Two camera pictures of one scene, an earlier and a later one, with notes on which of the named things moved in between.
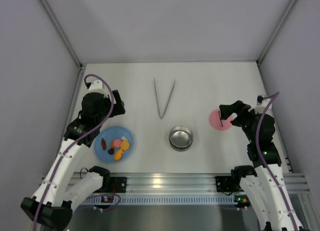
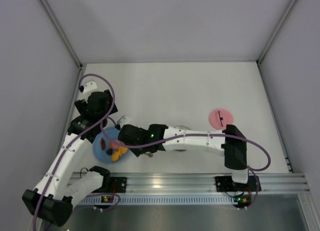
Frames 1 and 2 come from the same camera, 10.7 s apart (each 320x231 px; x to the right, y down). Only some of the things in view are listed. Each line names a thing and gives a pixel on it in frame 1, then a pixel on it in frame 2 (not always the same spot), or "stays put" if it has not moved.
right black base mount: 227,184 stays put
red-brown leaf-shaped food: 104,144 stays put
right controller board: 242,200 stays put
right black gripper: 240,113 to 136,150
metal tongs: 161,116 to 149,154
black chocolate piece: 111,151 stays put
